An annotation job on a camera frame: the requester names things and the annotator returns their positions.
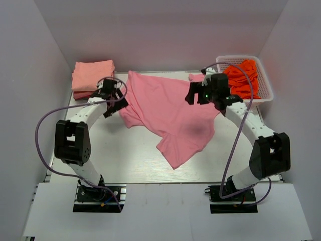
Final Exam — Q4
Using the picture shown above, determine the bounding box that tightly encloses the white plastic basket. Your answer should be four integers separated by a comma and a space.
216, 55, 273, 107

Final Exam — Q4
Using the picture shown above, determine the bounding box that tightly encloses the pink t-shirt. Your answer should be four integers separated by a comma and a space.
73, 90, 96, 96
119, 71, 220, 169

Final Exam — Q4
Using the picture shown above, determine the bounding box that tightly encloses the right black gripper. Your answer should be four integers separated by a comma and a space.
185, 82, 217, 106

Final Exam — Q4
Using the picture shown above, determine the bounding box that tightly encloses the folded salmon t-shirt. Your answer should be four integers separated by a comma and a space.
72, 60, 115, 92

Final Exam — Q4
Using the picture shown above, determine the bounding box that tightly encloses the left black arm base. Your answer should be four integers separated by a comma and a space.
73, 184, 126, 213

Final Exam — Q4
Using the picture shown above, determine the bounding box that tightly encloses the orange crumpled t-shirt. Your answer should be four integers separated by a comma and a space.
223, 59, 260, 99

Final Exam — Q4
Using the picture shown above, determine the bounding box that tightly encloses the folded pink t-shirt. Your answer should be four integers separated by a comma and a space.
73, 90, 96, 96

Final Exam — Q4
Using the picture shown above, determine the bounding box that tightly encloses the folded red t-shirt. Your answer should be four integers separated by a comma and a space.
73, 95, 90, 101

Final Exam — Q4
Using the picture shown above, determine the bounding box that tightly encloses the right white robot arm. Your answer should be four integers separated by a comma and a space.
185, 73, 291, 200

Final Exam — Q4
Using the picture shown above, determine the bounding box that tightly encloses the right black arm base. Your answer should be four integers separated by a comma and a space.
204, 185, 258, 214

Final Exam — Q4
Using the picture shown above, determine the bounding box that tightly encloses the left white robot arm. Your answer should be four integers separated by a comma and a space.
54, 77, 128, 200

